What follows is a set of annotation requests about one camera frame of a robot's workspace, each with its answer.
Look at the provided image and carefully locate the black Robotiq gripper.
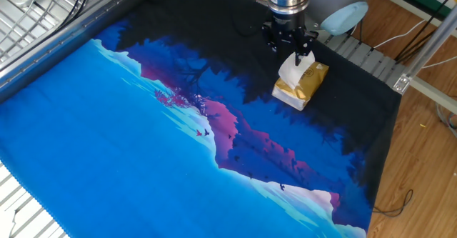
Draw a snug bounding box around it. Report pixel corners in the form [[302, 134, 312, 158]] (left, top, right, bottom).
[[262, 12, 319, 67]]

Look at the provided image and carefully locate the gold tissue pack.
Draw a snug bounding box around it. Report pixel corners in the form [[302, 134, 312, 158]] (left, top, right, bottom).
[[271, 61, 330, 111]]

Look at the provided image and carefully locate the blue mountain landscape cloth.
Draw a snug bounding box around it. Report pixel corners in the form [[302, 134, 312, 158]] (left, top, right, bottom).
[[0, 0, 403, 238]]

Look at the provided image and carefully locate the white paper sheet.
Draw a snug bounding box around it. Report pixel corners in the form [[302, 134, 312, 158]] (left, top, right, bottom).
[[0, 209, 18, 238]]

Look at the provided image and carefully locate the white floor cable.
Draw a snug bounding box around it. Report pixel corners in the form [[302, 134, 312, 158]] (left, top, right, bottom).
[[373, 19, 428, 49], [421, 55, 457, 69]]

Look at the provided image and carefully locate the black cable along post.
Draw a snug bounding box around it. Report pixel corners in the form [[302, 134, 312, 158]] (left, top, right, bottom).
[[394, 0, 457, 62]]

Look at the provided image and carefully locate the aluminium frame post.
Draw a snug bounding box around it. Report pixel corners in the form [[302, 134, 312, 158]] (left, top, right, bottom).
[[392, 4, 457, 96]]

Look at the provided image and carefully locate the aluminium frame beam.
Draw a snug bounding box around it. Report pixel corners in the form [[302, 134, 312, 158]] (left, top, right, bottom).
[[410, 76, 457, 114]]

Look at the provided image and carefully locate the grey cable bundle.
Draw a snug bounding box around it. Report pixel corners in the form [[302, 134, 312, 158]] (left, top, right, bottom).
[[434, 101, 457, 139]]

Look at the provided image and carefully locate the black floor cable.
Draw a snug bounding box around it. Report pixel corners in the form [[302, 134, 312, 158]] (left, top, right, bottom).
[[373, 189, 414, 218]]

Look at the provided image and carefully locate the grey aluminium table rail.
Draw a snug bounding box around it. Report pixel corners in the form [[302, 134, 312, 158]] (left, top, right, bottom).
[[0, 0, 161, 105]]

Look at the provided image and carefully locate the white cable on plate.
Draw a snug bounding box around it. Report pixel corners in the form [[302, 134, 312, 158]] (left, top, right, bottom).
[[0, 0, 49, 46]]

